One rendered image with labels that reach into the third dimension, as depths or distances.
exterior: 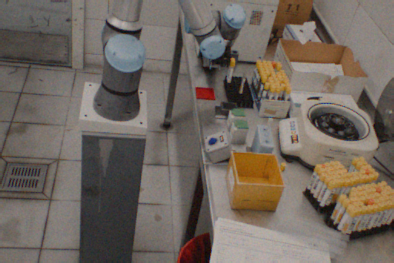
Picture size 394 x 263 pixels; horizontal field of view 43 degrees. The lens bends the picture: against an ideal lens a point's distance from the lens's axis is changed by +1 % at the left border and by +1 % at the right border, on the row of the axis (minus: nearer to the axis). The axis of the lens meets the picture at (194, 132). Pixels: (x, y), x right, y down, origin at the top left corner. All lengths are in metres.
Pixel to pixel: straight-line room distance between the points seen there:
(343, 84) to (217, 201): 0.73
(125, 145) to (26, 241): 0.97
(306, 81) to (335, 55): 0.30
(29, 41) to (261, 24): 1.90
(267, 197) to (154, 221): 1.19
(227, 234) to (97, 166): 0.55
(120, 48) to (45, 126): 1.60
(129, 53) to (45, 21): 1.97
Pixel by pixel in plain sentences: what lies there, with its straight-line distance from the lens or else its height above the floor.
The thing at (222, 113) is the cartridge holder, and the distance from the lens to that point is 1.70.
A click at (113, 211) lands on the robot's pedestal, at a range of 1.81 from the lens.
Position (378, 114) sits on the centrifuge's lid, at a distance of 1.75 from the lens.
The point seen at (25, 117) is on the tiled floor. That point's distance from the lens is 3.10.
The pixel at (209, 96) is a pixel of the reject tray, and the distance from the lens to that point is 1.81.
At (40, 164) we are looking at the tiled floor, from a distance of 2.77.
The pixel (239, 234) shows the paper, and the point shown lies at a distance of 1.32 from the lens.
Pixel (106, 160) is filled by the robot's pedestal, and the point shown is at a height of 0.77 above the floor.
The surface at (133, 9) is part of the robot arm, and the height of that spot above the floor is 1.21.
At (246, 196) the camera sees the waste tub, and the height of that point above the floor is 0.93.
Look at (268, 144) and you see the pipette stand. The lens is 1.48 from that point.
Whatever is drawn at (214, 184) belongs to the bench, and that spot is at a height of 0.87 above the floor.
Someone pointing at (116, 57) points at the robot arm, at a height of 1.12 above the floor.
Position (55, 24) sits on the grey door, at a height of 0.31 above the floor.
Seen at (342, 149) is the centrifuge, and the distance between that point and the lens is 1.57.
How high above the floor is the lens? 1.86
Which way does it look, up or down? 37 degrees down
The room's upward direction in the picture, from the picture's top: 11 degrees clockwise
